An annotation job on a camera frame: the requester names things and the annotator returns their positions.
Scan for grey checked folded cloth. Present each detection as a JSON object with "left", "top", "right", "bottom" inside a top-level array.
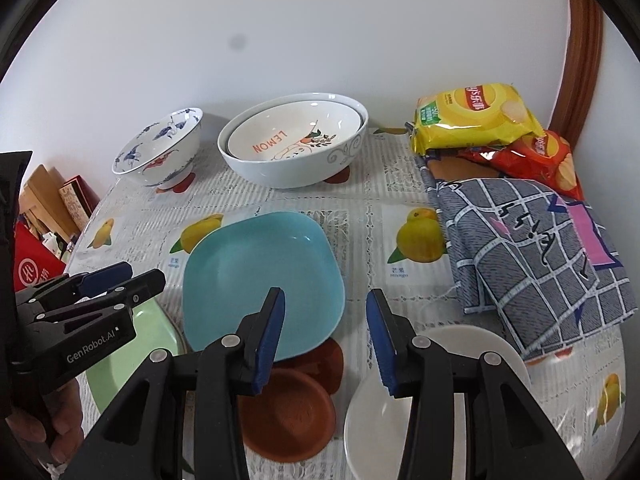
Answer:
[{"left": 419, "top": 157, "right": 640, "bottom": 362}]

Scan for brown saucer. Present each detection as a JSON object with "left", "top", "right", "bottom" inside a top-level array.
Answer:
[{"left": 237, "top": 367, "right": 335, "bottom": 460}]

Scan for red chips bag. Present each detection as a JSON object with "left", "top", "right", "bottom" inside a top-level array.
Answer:
[{"left": 457, "top": 130, "right": 585, "bottom": 201}]

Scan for brown wooden door frame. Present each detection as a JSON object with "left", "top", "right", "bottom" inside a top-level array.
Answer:
[{"left": 547, "top": 0, "right": 605, "bottom": 154}]

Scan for large white bowl grey pattern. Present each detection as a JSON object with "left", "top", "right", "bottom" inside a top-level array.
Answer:
[{"left": 217, "top": 92, "right": 369, "bottom": 190}]

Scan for cardboard box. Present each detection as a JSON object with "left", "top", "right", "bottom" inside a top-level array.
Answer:
[{"left": 20, "top": 164, "right": 67, "bottom": 223}]

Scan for teal square plate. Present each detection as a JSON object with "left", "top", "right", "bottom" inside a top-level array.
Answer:
[{"left": 181, "top": 211, "right": 347, "bottom": 362}]

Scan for person's left hand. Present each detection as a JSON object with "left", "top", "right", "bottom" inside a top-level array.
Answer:
[{"left": 6, "top": 376, "right": 85, "bottom": 467}]

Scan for light green plate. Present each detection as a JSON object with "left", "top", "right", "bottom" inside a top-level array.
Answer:
[{"left": 85, "top": 297, "right": 187, "bottom": 417}]

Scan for boxes beside table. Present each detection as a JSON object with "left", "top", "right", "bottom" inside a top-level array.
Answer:
[{"left": 14, "top": 220, "right": 68, "bottom": 293}]

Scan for white bowl with fruit print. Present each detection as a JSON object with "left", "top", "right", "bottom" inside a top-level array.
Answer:
[{"left": 222, "top": 101, "right": 363, "bottom": 162}]

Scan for fruit print tablecloth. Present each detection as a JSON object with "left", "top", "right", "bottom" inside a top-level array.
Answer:
[{"left": 65, "top": 125, "right": 629, "bottom": 480}]

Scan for blue and white patterned bowl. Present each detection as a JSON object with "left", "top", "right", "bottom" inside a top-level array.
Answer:
[{"left": 111, "top": 106, "right": 204, "bottom": 191}]

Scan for yellow chips bag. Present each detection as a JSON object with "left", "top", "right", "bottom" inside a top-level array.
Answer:
[{"left": 411, "top": 83, "right": 544, "bottom": 157}]

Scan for patterned box with red edge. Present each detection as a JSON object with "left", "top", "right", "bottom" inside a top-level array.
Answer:
[{"left": 58, "top": 175, "right": 101, "bottom": 234}]

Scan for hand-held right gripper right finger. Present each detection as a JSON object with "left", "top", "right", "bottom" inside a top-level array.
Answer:
[{"left": 365, "top": 288, "right": 586, "bottom": 480}]

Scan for white plate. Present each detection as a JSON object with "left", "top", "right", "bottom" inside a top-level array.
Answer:
[{"left": 343, "top": 324, "right": 532, "bottom": 480}]

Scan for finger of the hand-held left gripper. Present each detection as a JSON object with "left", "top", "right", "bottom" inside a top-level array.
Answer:
[
  {"left": 31, "top": 268, "right": 167, "bottom": 322},
  {"left": 15, "top": 261, "right": 134, "bottom": 311}
]

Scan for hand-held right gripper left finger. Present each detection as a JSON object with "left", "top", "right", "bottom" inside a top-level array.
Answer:
[{"left": 60, "top": 287, "right": 287, "bottom": 480}]

